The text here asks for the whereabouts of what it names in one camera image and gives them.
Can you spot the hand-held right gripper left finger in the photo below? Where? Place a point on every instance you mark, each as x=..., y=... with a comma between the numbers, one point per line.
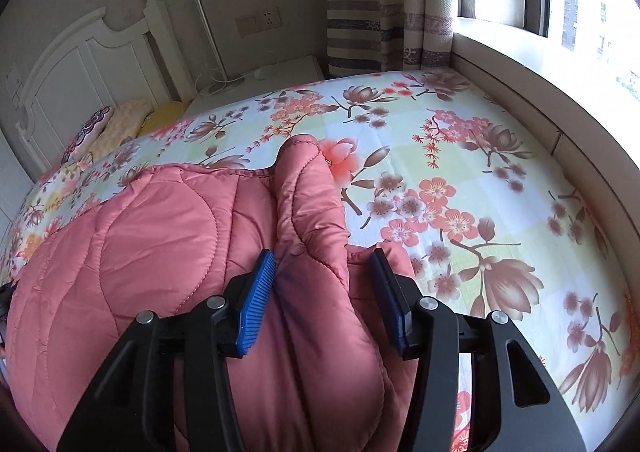
x=255, y=304

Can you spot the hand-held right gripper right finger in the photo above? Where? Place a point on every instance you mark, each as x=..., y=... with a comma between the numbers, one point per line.
x=392, y=309

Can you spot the pink quilted coat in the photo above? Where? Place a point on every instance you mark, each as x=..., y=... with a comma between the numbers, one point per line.
x=150, y=252

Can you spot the bed with floral sheet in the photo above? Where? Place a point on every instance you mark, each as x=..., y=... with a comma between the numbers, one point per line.
x=450, y=141

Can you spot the yellow pillow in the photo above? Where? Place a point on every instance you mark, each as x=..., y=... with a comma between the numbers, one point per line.
x=162, y=115

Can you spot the beige fluffy pillow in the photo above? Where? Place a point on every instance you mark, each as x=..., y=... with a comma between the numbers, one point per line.
x=122, y=124

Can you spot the white nightstand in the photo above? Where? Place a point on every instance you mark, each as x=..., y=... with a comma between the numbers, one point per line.
x=280, y=79

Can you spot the small white device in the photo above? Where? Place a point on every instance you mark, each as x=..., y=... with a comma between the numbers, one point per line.
x=262, y=73

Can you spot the patterned purple pillow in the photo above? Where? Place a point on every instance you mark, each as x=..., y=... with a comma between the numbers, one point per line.
x=87, y=134

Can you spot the beige window sill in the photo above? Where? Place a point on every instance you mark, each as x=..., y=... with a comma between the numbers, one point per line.
x=540, y=91

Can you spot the white upright pole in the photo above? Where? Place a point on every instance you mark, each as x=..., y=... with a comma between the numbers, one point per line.
x=207, y=31

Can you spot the white wooden headboard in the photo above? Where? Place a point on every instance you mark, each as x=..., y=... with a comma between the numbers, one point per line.
x=100, y=61

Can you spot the boat print curtain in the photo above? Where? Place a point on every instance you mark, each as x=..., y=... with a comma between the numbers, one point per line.
x=380, y=6

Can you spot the beige wall switch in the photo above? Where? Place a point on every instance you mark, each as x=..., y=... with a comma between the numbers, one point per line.
x=246, y=25

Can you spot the beige wall socket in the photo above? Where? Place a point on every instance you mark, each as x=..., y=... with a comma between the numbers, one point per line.
x=269, y=18

